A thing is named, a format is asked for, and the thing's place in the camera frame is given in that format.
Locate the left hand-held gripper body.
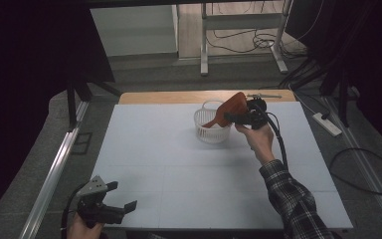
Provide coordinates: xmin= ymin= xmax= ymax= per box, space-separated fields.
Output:
xmin=76 ymin=175 xmax=126 ymax=229

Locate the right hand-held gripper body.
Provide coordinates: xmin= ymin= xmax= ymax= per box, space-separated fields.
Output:
xmin=233 ymin=98 xmax=269 ymax=130

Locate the brown paddle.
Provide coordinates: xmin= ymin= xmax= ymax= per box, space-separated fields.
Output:
xmin=201 ymin=92 xmax=249 ymax=129

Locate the white plastic basket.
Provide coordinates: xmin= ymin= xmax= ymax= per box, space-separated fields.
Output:
xmin=193 ymin=99 xmax=233 ymax=144

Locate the person's right hand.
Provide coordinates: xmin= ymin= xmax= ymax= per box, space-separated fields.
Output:
xmin=234 ymin=122 xmax=277 ymax=166

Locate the person's left hand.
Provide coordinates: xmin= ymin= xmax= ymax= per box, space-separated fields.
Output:
xmin=67 ymin=212 xmax=105 ymax=239

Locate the grey metal rod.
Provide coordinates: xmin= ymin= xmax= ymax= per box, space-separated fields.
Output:
xmin=246 ymin=93 xmax=284 ymax=100

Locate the white power strip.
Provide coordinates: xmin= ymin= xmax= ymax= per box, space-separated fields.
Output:
xmin=311 ymin=112 xmax=343 ymax=137

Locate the black tripod stand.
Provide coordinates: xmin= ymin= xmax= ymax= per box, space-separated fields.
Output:
xmin=278 ymin=56 xmax=354 ymax=128

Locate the black metal stand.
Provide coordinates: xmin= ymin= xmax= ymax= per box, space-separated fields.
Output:
xmin=65 ymin=79 xmax=124 ymax=132

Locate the black curtain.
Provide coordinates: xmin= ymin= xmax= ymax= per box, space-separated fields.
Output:
xmin=284 ymin=0 xmax=382 ymax=157
xmin=0 ymin=0 xmax=116 ymax=213

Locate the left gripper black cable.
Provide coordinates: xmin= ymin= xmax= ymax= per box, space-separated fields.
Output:
xmin=61 ymin=181 xmax=92 ymax=239

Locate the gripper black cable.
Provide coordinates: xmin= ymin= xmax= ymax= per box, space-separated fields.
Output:
xmin=61 ymin=181 xmax=92 ymax=239
xmin=262 ymin=111 xmax=289 ymax=171

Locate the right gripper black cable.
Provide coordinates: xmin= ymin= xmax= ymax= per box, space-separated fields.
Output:
xmin=262 ymin=111 xmax=289 ymax=171

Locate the aluminium floor rail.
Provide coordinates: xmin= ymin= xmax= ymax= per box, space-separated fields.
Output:
xmin=19 ymin=100 xmax=91 ymax=239
xmin=322 ymin=95 xmax=382 ymax=235

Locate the dark rectangular floor frame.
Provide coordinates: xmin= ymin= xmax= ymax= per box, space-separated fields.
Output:
xmin=71 ymin=131 xmax=94 ymax=156

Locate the tangle of black floor cables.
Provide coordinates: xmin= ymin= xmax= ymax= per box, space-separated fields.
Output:
xmin=208 ymin=28 xmax=301 ymax=58

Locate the white metal desk frame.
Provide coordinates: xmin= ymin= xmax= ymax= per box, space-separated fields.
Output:
xmin=200 ymin=0 xmax=293 ymax=77

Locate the black floor cable loop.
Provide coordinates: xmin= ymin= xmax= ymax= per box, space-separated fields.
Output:
xmin=327 ymin=146 xmax=382 ymax=197

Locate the white wall panel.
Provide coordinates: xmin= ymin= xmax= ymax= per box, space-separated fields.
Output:
xmin=90 ymin=4 xmax=179 ymax=58

